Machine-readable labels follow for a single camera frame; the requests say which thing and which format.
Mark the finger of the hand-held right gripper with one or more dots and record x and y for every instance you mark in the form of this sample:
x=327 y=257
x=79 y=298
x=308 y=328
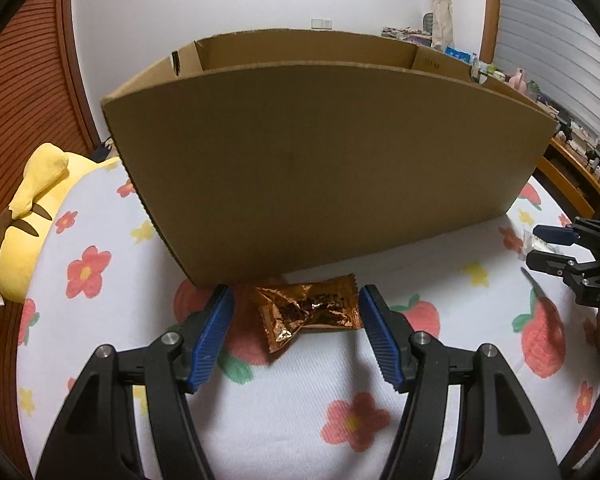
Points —
x=550 y=263
x=555 y=234

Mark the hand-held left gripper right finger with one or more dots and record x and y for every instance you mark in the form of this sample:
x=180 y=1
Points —
x=380 y=340

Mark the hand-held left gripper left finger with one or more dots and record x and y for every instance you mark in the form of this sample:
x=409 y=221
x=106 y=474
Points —
x=212 y=340

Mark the orange foil snack packet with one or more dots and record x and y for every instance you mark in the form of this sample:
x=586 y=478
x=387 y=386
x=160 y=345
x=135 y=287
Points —
x=305 y=310

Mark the brown cardboard box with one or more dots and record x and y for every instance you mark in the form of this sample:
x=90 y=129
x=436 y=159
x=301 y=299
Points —
x=305 y=160

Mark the small clear packet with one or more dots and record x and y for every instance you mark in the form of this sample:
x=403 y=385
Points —
x=540 y=246

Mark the wooden cabinet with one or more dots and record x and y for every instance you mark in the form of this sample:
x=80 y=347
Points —
x=570 y=180

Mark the white flower print blanket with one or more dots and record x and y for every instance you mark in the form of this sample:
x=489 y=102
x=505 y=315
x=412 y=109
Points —
x=290 y=410

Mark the pink bottle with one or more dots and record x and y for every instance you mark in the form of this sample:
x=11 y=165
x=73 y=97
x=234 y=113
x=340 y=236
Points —
x=518 y=80

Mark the blue box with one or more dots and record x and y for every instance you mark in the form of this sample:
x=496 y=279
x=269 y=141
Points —
x=457 y=54

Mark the grey window blinds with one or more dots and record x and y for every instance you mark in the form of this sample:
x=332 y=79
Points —
x=555 y=25

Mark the yellow plush toy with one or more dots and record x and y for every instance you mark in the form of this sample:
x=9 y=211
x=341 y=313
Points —
x=25 y=240

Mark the stack of folded cloths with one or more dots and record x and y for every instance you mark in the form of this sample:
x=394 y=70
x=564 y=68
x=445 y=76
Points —
x=405 y=33

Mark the beige curtain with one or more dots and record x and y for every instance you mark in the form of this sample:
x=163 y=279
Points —
x=441 y=10

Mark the wooden louvred wardrobe door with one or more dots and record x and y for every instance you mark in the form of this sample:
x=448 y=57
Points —
x=25 y=85

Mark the wooden window frame post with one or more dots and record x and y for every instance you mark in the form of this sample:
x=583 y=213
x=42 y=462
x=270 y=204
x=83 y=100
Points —
x=490 y=10

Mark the white wall switch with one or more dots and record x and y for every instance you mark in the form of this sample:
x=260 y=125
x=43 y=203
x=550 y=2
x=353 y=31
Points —
x=322 y=23

